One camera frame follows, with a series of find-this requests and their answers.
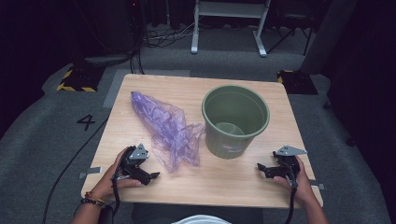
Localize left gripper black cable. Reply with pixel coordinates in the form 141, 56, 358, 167
110, 174, 123, 218

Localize purple plastic bag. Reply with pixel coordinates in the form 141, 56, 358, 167
130, 91, 206, 174

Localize green plastic bin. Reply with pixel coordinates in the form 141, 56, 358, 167
201, 84, 271, 161

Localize black yellow striped base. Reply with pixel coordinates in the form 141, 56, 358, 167
276, 69, 319, 96
56, 64, 106, 93

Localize bundle of floor cables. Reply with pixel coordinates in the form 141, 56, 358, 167
141, 21, 200, 49

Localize black bead bracelet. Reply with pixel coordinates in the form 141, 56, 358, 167
80, 197, 106, 209

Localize person's white shirt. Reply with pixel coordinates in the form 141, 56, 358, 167
171, 214, 233, 224

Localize person's right hand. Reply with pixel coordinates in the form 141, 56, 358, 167
273, 155, 313, 203

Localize black folding stand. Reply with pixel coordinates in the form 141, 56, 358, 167
266, 12, 316, 57

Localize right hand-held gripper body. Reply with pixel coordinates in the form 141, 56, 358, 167
271, 145, 309, 182

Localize orange bead bracelet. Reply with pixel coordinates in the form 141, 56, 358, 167
84, 191, 106, 204

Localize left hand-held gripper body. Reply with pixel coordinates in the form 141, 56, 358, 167
119, 143, 149, 183

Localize long black floor cable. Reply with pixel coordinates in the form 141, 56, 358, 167
41, 116, 110, 224

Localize person's dark trousers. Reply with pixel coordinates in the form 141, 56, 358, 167
132, 203, 265, 224

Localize grey column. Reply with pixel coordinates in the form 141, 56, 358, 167
299, 0, 359, 76

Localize grey tape strip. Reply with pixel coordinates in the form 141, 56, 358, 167
310, 179, 326, 191
78, 166, 103, 180

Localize white metal stand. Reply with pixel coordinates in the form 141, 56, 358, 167
190, 0, 273, 58

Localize person's left hand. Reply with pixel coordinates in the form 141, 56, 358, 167
89, 147, 143, 201

